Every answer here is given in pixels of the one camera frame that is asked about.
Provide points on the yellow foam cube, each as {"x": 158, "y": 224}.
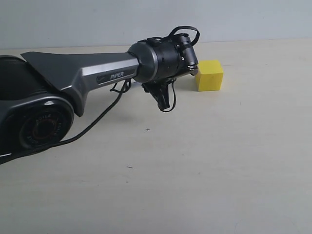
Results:
{"x": 209, "y": 76}

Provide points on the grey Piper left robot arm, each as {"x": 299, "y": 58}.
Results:
{"x": 41, "y": 93}

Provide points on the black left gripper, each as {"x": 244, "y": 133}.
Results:
{"x": 175, "y": 57}

